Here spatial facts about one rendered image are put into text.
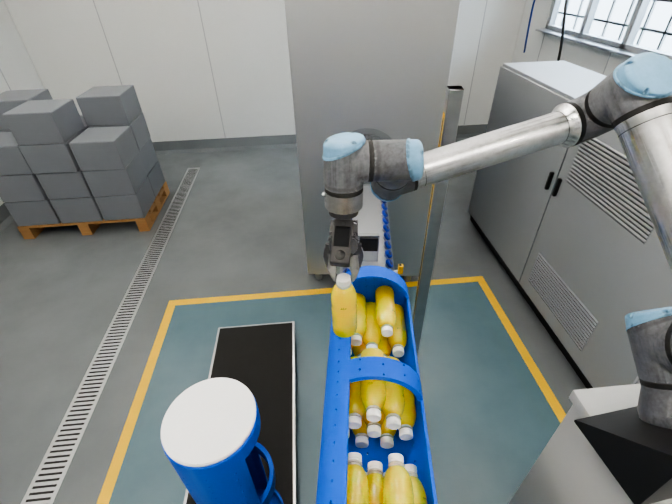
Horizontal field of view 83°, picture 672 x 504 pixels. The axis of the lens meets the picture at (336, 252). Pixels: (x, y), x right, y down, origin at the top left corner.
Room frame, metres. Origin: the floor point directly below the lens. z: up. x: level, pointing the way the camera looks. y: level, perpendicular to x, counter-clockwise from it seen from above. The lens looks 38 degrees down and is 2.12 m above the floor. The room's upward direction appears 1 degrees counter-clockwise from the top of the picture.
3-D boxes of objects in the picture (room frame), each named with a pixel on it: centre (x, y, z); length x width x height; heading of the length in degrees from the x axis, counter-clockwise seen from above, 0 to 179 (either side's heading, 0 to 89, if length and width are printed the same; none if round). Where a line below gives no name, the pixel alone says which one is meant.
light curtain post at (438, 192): (1.61, -0.50, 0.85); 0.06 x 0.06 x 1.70; 86
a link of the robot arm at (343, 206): (0.79, -0.02, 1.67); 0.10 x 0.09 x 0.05; 86
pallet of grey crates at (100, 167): (3.54, 2.49, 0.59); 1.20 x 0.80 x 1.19; 94
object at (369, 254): (1.47, -0.16, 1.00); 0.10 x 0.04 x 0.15; 86
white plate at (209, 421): (0.61, 0.39, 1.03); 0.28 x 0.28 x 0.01
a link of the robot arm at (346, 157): (0.79, -0.03, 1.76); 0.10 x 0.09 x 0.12; 91
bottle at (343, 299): (0.75, -0.02, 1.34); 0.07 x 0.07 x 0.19
